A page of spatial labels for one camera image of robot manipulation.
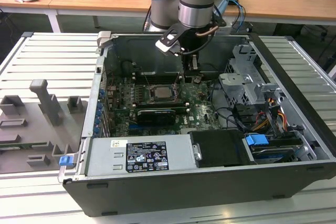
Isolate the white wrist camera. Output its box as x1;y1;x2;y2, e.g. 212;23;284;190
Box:
154;23;186;57

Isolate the yellow red wire bundle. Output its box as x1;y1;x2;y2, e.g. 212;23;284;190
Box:
249;97;288;133

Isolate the brown wrist cable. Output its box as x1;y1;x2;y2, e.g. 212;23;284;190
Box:
195;26;218;39

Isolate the hard disk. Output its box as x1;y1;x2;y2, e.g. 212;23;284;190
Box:
250;145;296;164

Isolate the CPU with silver top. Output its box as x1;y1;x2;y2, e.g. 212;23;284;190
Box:
153;86;172;101

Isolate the blue cable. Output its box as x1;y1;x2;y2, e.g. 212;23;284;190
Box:
229;0;247;29

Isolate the black plastic shroud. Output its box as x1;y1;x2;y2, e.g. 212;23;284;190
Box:
188;130;254;169

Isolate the blue case latch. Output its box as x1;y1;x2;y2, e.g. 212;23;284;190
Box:
59;155;74;167

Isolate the black graphics card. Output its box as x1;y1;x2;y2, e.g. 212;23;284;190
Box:
135;108;177;127

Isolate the CPU socket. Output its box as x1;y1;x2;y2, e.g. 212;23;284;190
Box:
147;82;182;102

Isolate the metal disk bay cage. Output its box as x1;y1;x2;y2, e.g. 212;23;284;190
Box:
218;44;283;109

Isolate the blue disk carrier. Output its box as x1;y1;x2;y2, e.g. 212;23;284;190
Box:
245;134;268;146

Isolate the black PC case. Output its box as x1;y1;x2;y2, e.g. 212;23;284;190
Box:
59;31;336;218

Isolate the green motherboard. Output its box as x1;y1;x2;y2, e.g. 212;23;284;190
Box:
103;71;229;140

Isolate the grey power supply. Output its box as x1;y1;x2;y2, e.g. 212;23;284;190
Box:
86;134;198;178

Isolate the grey case latch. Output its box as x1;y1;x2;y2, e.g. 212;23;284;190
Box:
96;31;114;49

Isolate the metal locking lever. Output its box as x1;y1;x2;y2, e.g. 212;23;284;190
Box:
173;73;183;96
138;65;152;91

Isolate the grey parts rack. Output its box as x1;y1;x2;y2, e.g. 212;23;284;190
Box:
0;78;89;175

